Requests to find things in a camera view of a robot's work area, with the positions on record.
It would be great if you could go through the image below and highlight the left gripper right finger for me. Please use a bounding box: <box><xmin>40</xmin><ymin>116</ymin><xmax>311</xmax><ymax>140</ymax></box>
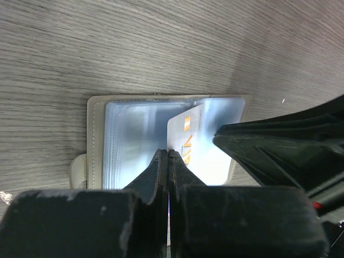
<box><xmin>169</xmin><ymin>150</ymin><xmax>329</xmax><ymax>257</ymax></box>

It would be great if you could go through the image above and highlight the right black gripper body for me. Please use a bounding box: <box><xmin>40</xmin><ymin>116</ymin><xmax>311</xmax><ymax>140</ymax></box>
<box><xmin>309</xmin><ymin>176</ymin><xmax>343</xmax><ymax>257</ymax></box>

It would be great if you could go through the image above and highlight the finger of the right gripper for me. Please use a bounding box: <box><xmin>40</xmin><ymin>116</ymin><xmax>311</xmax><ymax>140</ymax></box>
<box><xmin>213</xmin><ymin>96</ymin><xmax>343</xmax><ymax>196</ymax></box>

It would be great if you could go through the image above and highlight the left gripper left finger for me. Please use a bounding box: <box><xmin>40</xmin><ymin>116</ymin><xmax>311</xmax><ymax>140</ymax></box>
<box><xmin>1</xmin><ymin>150</ymin><xmax>168</xmax><ymax>257</ymax></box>

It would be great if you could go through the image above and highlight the white VIP card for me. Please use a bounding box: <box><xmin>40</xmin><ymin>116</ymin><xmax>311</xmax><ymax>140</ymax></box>
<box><xmin>167</xmin><ymin>103</ymin><xmax>231</xmax><ymax>185</ymax></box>

